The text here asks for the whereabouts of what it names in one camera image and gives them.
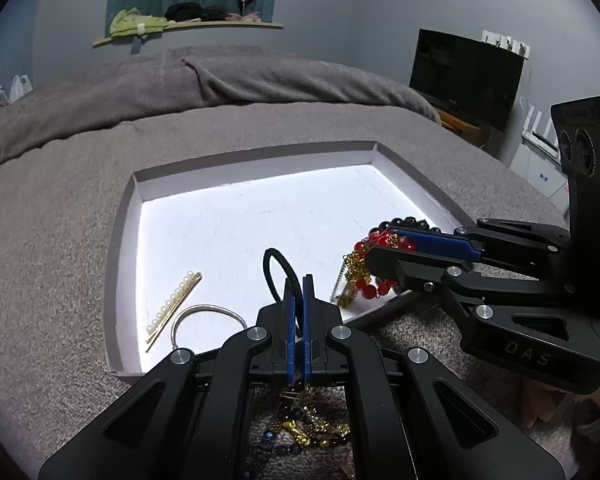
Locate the pearl hairpin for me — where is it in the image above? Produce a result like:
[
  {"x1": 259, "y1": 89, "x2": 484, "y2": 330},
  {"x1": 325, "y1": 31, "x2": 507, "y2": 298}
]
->
[{"x1": 145, "y1": 271, "x2": 203, "y2": 353}]

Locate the large black bead bracelet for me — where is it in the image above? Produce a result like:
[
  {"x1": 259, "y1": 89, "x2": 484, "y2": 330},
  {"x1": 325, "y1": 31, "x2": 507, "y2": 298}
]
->
[{"x1": 377, "y1": 216, "x2": 443, "y2": 234}]

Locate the gold and dark beaded bracelet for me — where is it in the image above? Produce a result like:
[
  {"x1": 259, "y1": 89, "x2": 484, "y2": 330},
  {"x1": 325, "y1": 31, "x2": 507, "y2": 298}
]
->
[{"x1": 260, "y1": 385, "x2": 353, "y2": 461}]

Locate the green cloth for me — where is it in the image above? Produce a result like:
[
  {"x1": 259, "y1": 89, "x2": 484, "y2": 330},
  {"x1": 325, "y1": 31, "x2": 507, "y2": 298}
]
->
[{"x1": 109, "y1": 7, "x2": 170, "y2": 38}]

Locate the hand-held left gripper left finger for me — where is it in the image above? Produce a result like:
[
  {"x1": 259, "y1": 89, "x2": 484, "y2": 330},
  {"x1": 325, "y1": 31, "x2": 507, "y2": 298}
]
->
[{"x1": 37, "y1": 274, "x2": 298, "y2": 480}]

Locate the black hair tie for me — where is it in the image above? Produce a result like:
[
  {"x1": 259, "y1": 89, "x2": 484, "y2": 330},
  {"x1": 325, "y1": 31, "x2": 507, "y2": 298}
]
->
[{"x1": 262, "y1": 247, "x2": 303, "y2": 307}]

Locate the red bead gold chain necklace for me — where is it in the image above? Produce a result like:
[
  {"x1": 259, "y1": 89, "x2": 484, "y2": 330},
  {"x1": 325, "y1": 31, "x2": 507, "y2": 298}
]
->
[{"x1": 336, "y1": 227, "x2": 417, "y2": 311}]

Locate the person's right hand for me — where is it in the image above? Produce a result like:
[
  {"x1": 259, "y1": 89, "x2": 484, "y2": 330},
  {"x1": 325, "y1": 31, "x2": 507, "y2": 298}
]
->
[{"x1": 519, "y1": 377, "x2": 576, "y2": 431}]

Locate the folded grey blanket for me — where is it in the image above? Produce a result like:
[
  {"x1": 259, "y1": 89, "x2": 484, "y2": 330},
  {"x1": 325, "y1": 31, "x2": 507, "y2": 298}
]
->
[{"x1": 0, "y1": 46, "x2": 441, "y2": 173}]

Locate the white router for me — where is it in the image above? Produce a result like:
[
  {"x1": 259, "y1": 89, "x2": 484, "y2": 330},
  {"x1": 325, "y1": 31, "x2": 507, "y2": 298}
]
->
[{"x1": 522, "y1": 105, "x2": 561, "y2": 153}]

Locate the white plastic bag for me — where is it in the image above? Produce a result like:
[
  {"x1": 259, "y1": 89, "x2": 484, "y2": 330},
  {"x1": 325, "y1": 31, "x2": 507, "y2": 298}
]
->
[{"x1": 7, "y1": 75, "x2": 33, "y2": 103}]

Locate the wooden window shelf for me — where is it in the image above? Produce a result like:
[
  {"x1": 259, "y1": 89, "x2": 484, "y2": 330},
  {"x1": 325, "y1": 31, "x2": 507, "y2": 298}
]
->
[{"x1": 92, "y1": 20, "x2": 284, "y2": 48}]

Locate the black television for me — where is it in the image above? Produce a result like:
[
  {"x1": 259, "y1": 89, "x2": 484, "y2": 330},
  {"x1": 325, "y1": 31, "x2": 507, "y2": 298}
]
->
[{"x1": 409, "y1": 28, "x2": 525, "y2": 132}]

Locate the white cabinet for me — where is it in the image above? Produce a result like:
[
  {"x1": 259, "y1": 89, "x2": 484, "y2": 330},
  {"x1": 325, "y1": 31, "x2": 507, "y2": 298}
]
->
[{"x1": 507, "y1": 137, "x2": 573, "y2": 216}]

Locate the shallow grey cardboard box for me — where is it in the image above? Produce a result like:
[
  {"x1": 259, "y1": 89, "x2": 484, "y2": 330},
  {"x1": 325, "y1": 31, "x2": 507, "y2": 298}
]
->
[{"x1": 102, "y1": 141, "x2": 481, "y2": 378}]

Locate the wooden television stand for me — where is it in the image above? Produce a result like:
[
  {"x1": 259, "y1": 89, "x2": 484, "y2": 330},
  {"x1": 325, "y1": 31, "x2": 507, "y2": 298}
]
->
[{"x1": 432, "y1": 105, "x2": 491, "y2": 148}]

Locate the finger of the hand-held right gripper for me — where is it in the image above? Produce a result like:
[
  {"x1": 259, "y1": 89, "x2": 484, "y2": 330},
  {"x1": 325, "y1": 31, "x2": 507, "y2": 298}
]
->
[
  {"x1": 364, "y1": 245, "x2": 600, "y2": 396},
  {"x1": 386, "y1": 217, "x2": 573, "y2": 282}
]

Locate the silver bangle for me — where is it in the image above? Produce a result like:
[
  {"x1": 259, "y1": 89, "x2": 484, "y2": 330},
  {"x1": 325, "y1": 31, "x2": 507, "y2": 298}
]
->
[{"x1": 170, "y1": 304, "x2": 248, "y2": 351}]

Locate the black cloth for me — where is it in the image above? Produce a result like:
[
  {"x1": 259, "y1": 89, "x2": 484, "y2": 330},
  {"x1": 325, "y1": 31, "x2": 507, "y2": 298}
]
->
[{"x1": 164, "y1": 2, "x2": 228, "y2": 23}]

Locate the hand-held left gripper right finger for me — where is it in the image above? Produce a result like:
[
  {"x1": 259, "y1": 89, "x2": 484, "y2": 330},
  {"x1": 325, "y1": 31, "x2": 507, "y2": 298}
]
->
[{"x1": 302, "y1": 274, "x2": 566, "y2": 480}]

